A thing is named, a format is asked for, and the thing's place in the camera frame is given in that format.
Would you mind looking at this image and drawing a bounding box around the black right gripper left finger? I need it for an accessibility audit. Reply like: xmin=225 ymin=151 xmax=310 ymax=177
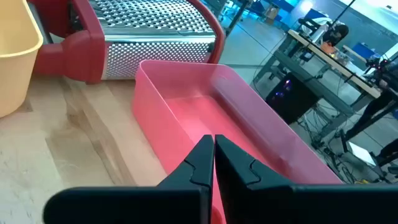
xmin=42 ymin=134 xmax=215 ymax=224

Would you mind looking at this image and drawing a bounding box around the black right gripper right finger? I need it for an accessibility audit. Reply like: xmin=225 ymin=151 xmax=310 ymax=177
xmin=214 ymin=134 xmax=398 ymax=224

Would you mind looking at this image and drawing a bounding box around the yellow plastic bin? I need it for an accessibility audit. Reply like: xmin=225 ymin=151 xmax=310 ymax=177
xmin=0 ymin=0 xmax=44 ymax=119

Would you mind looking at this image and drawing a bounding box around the pink plastic bin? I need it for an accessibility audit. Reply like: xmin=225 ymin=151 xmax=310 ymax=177
xmin=132 ymin=59 xmax=343 ymax=224

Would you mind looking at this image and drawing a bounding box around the black computer tower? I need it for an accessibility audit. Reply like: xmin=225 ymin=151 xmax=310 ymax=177
xmin=266 ymin=72 xmax=321 ymax=125

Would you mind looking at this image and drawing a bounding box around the white box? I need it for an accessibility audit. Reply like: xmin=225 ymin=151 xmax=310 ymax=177
xmin=348 ymin=141 xmax=377 ymax=166

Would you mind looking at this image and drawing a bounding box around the wooden workbench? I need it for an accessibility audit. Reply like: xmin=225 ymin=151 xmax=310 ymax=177
xmin=253 ymin=28 xmax=398 ymax=147

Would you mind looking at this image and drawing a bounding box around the red box grater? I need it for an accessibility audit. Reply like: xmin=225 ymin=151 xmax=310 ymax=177
xmin=26 ymin=0 xmax=226 ymax=84

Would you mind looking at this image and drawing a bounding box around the person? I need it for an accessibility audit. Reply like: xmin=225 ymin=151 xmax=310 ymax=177
xmin=323 ymin=24 xmax=349 ymax=47

